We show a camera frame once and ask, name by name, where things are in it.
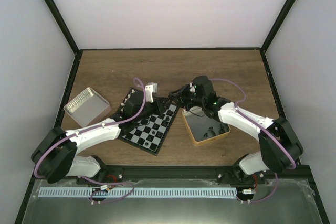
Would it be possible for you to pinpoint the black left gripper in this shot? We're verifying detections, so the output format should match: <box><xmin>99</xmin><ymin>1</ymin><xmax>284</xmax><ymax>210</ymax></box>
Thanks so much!
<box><xmin>134</xmin><ymin>97</ymin><xmax>173</xmax><ymax>123</ymax></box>

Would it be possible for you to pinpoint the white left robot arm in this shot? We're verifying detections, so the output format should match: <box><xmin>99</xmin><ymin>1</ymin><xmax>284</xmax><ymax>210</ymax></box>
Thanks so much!
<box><xmin>31</xmin><ymin>90</ymin><xmax>178</xmax><ymax>184</ymax></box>

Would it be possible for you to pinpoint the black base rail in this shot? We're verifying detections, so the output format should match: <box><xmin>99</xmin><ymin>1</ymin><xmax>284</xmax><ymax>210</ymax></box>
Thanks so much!
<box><xmin>34</xmin><ymin>165</ymin><xmax>310</xmax><ymax>186</ymax></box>

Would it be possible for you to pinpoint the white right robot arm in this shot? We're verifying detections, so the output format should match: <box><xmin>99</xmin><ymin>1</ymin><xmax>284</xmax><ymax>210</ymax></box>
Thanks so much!
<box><xmin>169</xmin><ymin>76</ymin><xmax>303</xmax><ymax>184</ymax></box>

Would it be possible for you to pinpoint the light blue slotted strip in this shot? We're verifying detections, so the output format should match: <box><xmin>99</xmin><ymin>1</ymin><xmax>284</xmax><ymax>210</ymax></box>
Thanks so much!
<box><xmin>38</xmin><ymin>187</ymin><xmax>237</xmax><ymax>199</ymax></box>

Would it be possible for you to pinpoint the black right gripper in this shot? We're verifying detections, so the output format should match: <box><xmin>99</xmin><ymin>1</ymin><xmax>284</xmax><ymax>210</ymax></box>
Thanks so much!
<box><xmin>169</xmin><ymin>84</ymin><xmax>205</xmax><ymax>112</ymax></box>

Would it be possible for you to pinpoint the black white chessboard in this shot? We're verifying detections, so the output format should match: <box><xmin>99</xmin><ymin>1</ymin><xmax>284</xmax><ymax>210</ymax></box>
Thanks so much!
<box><xmin>118</xmin><ymin>102</ymin><xmax>180</xmax><ymax>156</ymax></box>

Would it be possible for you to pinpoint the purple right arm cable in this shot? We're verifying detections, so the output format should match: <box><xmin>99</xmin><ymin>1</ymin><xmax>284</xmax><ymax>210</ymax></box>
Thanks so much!
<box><xmin>209</xmin><ymin>78</ymin><xmax>297</xmax><ymax>204</ymax></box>

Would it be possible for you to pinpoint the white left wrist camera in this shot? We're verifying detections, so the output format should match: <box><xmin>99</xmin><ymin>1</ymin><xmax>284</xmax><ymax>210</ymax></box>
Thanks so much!
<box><xmin>145</xmin><ymin>82</ymin><xmax>158</xmax><ymax>103</ymax></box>

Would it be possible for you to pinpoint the tan metal tray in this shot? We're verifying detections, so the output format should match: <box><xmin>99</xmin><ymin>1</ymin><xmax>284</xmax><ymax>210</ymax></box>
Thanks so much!
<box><xmin>182</xmin><ymin>107</ymin><xmax>231</xmax><ymax>147</ymax></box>

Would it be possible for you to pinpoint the silver metal tray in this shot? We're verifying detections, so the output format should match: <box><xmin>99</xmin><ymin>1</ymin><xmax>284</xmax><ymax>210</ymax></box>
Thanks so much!
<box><xmin>64</xmin><ymin>87</ymin><xmax>111</xmax><ymax>127</ymax></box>

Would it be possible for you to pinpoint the black enclosure frame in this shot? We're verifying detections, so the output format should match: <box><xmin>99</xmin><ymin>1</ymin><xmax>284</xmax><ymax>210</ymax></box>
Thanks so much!
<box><xmin>15</xmin><ymin>0</ymin><xmax>329</xmax><ymax>223</ymax></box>

